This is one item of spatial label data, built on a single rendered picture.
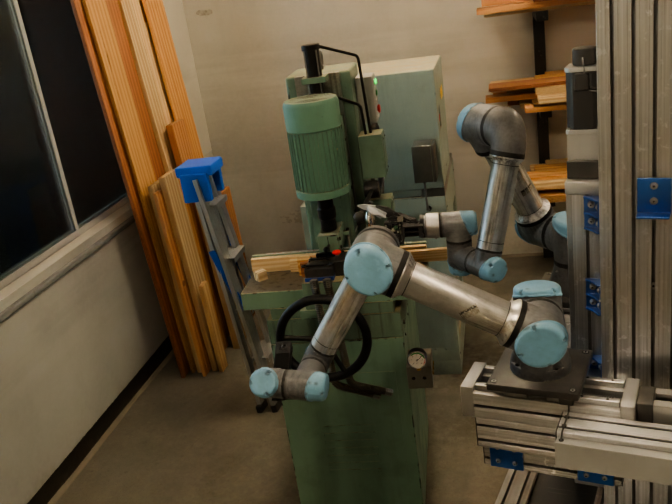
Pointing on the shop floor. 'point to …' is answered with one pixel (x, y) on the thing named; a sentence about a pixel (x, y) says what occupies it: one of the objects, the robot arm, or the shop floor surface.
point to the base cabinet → (363, 431)
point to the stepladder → (227, 259)
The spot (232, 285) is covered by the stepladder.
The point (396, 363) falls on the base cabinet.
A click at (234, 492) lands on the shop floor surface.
